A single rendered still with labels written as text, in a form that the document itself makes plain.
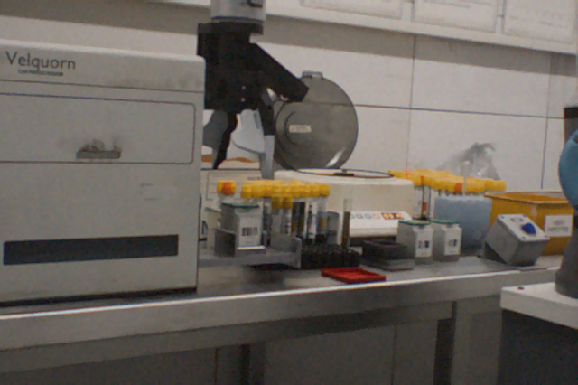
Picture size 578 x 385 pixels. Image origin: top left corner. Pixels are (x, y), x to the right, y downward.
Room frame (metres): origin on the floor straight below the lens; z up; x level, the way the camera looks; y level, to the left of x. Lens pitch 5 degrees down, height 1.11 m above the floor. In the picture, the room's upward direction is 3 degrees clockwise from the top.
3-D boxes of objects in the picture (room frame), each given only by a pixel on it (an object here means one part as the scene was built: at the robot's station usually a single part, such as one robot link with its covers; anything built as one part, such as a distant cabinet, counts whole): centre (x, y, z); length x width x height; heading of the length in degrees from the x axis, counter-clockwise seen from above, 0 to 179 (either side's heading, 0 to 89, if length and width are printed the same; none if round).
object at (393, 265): (1.37, -0.16, 0.89); 0.09 x 0.05 x 0.04; 35
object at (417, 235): (1.42, -0.21, 0.91); 0.05 x 0.04 x 0.07; 35
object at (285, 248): (1.17, 0.08, 0.92); 0.21 x 0.07 x 0.05; 125
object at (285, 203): (1.33, -0.02, 0.93); 0.17 x 0.09 x 0.11; 113
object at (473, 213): (1.54, -0.31, 0.92); 0.10 x 0.07 x 0.10; 119
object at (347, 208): (1.36, -0.09, 0.93); 0.01 x 0.01 x 0.10; 23
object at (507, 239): (1.46, -0.38, 0.92); 0.13 x 0.07 x 0.08; 35
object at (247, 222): (1.18, 0.06, 0.95); 0.05 x 0.04 x 0.06; 35
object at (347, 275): (1.24, -0.10, 0.88); 0.07 x 0.07 x 0.01; 35
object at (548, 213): (1.63, -0.47, 0.93); 0.13 x 0.13 x 0.10; 31
